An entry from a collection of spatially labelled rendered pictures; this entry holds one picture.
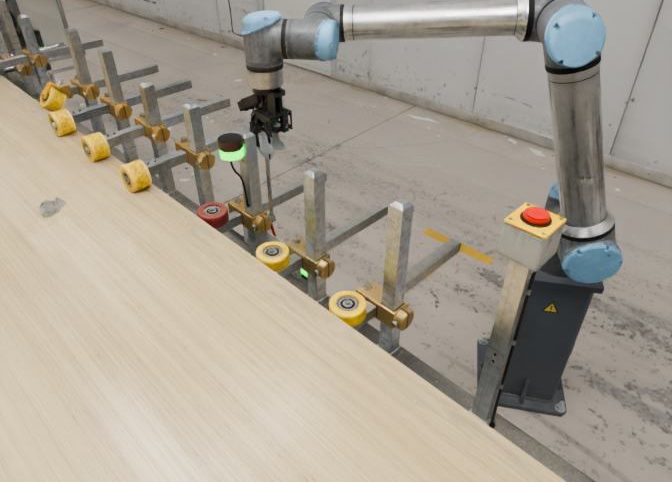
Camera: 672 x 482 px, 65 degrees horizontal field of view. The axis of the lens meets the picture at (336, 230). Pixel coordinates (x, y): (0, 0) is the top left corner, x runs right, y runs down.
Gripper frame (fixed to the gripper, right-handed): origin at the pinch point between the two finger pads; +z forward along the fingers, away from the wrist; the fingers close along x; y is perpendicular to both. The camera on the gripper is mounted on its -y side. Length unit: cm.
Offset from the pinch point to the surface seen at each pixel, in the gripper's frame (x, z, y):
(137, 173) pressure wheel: -26.8, 4.6, -23.5
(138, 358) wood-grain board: -57, 11, 30
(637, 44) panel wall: 261, 24, 10
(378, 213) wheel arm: 18.9, 16.8, 24.8
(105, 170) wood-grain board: -28, 11, -43
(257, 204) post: -7.7, 10.9, 4.0
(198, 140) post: -8.2, 0.3, -21.0
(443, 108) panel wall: 255, 97, -109
